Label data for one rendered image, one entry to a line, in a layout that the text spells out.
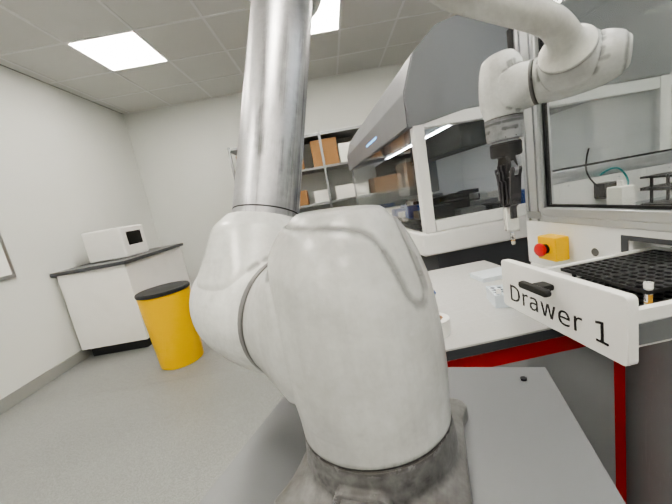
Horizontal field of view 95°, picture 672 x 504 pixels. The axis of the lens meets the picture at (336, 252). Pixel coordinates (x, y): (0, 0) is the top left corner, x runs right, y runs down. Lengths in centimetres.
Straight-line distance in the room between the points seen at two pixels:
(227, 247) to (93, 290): 336
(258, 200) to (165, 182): 491
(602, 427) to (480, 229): 82
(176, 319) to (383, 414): 260
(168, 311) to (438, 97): 235
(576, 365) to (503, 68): 73
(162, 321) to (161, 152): 313
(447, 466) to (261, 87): 50
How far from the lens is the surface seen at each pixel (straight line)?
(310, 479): 37
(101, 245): 393
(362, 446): 30
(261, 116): 49
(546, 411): 47
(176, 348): 289
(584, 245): 108
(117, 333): 377
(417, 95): 146
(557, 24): 82
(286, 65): 53
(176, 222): 529
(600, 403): 108
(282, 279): 27
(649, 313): 66
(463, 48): 159
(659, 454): 118
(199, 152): 515
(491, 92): 93
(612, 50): 89
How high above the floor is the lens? 114
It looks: 10 degrees down
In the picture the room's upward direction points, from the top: 10 degrees counter-clockwise
